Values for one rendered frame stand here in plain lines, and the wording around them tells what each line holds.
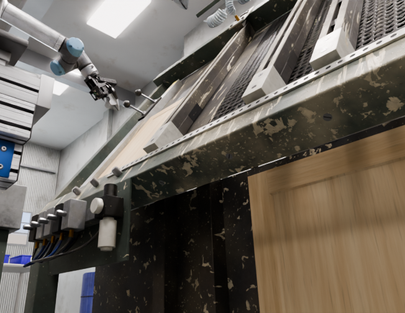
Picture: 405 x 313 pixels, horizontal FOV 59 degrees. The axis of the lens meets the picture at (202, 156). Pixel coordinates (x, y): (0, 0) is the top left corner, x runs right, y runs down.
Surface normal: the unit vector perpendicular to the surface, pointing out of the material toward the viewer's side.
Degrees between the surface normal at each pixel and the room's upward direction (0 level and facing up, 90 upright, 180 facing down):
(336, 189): 90
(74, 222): 90
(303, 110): 146
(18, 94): 90
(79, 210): 90
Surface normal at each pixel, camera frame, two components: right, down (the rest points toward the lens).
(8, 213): 0.71, -0.29
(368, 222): -0.70, -0.26
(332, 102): -0.37, 0.62
